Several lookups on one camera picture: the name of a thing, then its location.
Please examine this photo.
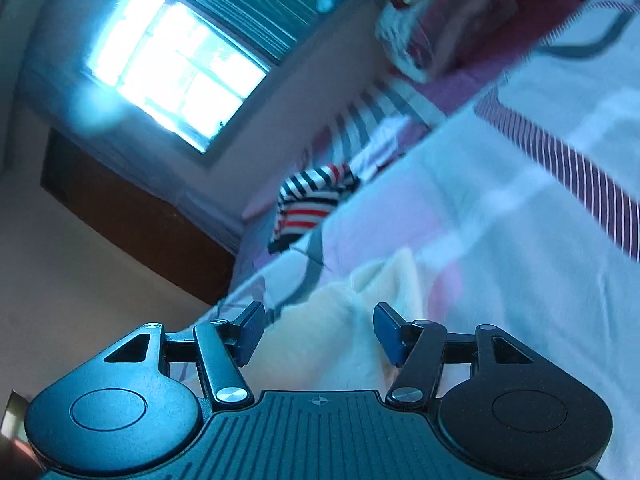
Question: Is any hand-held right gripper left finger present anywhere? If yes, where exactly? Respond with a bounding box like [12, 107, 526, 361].
[102, 301, 266, 408]

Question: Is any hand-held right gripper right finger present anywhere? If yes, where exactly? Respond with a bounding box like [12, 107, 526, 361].
[374, 302, 536, 407]

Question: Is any cream knitted sweater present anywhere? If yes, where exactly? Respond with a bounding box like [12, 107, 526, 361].
[245, 247, 443, 397]

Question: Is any striped knitted garment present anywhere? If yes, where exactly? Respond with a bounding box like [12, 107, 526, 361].
[267, 162, 362, 254]

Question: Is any dark wooden wardrobe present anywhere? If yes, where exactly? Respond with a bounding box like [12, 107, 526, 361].
[40, 127, 237, 307]

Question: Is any patterned bed sheet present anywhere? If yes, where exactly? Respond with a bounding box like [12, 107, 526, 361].
[165, 0, 640, 480]

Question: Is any white cloth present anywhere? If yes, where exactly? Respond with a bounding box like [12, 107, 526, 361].
[350, 115, 417, 182]

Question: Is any grey curtain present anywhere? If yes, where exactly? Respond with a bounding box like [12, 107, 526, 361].
[10, 0, 246, 257]

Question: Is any striped bed sheet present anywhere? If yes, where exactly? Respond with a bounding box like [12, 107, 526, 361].
[300, 60, 451, 183]

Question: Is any window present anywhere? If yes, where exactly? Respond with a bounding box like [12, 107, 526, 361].
[82, 0, 382, 155]

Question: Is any folded striped quilt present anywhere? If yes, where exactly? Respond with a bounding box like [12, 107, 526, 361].
[375, 0, 521, 84]

